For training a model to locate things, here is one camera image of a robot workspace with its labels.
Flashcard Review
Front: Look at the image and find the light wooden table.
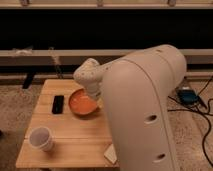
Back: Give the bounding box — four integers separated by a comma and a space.
16, 79, 119, 169

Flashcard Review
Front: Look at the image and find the wooden wall rail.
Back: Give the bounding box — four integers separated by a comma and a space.
0, 49, 213, 64

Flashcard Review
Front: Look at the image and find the orange ceramic bowl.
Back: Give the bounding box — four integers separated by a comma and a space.
68, 89, 98, 116

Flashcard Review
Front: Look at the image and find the small beige block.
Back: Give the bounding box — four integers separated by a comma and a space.
104, 144, 117, 164

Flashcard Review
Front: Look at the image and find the black power adapter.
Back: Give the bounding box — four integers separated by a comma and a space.
177, 89, 198, 105

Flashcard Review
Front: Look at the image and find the black rectangular remote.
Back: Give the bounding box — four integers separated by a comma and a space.
52, 95, 64, 114

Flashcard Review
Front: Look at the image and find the white paper cup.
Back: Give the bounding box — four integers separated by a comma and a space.
29, 127, 53, 152

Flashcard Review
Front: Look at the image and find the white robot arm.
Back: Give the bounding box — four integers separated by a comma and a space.
74, 44, 187, 171

